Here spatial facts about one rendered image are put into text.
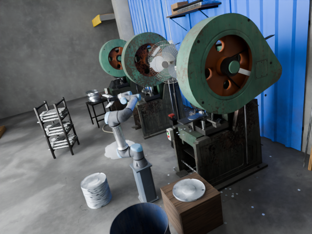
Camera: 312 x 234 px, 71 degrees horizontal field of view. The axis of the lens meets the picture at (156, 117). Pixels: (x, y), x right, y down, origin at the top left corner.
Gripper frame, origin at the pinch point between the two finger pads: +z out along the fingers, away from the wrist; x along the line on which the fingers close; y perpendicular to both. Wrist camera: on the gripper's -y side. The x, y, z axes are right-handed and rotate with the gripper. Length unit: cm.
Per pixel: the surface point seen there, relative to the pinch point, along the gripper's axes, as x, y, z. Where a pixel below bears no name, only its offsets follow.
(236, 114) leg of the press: -49, 9, -140
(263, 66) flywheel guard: -7, -9, -171
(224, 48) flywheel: 16, -30, -140
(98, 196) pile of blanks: -99, -34, 20
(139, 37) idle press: 77, 92, -36
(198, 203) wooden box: -101, -64, -94
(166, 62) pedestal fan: 28, 59, -72
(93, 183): -85, -31, 24
